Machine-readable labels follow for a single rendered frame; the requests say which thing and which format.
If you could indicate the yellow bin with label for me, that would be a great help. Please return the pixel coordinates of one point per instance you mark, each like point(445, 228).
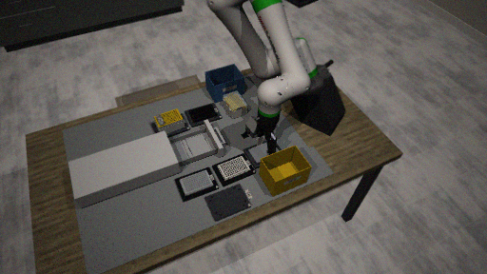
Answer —
point(284, 170)

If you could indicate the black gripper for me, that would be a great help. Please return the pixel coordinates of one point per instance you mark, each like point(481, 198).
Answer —
point(270, 138)

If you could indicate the dark blue open bin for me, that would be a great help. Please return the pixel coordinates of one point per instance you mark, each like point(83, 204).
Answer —
point(221, 81)

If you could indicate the grey bench mat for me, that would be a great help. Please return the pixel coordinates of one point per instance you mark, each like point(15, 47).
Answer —
point(129, 226)

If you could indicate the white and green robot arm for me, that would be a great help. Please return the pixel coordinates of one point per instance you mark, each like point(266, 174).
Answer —
point(283, 59)

